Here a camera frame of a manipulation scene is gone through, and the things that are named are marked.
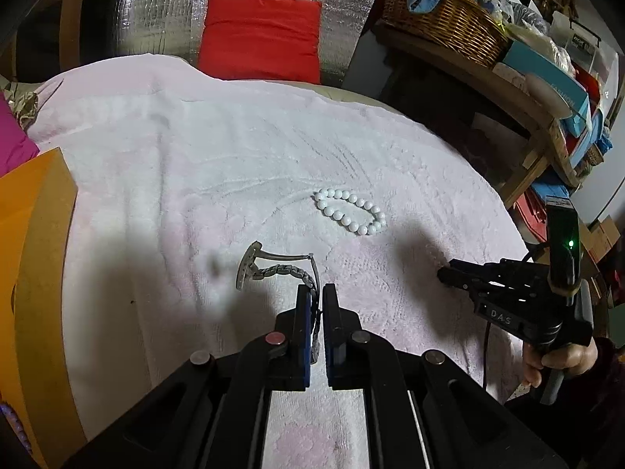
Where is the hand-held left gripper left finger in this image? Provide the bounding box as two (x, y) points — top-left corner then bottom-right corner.
(63, 284), (314, 469)

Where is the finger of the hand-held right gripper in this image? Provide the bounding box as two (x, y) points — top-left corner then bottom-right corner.
(437, 258), (548, 286)
(464, 281), (545, 301)

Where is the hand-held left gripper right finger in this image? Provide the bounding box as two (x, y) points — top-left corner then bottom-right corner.
(323, 284), (570, 469)

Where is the metal band wristwatch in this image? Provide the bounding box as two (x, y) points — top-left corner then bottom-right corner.
(236, 240), (323, 365)

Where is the orange rectangular box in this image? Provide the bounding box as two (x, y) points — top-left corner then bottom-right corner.
(0, 147), (91, 469)

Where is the purple bead bracelet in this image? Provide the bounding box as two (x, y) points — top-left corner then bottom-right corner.
(0, 401), (33, 456)

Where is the person's right hand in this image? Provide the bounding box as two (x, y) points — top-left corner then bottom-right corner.
(521, 336), (602, 390)

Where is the brown cardboard box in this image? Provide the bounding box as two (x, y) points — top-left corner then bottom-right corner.
(582, 216), (622, 265)

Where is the red box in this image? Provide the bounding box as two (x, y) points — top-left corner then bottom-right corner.
(512, 190), (551, 246)

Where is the small wicker basket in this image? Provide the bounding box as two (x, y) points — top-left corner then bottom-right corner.
(547, 117), (607, 187)

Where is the white oval object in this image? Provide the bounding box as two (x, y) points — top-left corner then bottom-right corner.
(524, 72), (570, 119)

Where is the curved wooden shelf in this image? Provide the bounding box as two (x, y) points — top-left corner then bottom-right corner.
(375, 23), (588, 207)

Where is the teal cardboard box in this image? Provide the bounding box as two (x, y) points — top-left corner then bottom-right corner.
(501, 38), (591, 136)

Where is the pale pink fluffy blanket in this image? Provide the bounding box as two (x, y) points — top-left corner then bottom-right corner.
(23, 54), (534, 469)

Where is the red pillow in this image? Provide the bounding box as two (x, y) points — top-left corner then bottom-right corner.
(196, 0), (323, 83)

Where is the pink pillow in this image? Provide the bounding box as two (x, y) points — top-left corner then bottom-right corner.
(0, 91), (40, 179)

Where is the silver foil insulation sheet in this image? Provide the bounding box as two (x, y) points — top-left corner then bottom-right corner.
(114, 0), (388, 90)

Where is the patterned grey cloth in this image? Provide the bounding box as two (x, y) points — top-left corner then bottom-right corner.
(2, 83), (40, 131)

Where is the wooden cabinet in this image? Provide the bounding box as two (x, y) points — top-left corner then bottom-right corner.
(10, 0), (121, 77)

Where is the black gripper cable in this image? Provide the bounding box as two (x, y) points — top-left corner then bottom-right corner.
(482, 322), (492, 390)

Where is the white bead bracelet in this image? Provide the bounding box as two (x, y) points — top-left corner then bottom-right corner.
(313, 188), (388, 236)

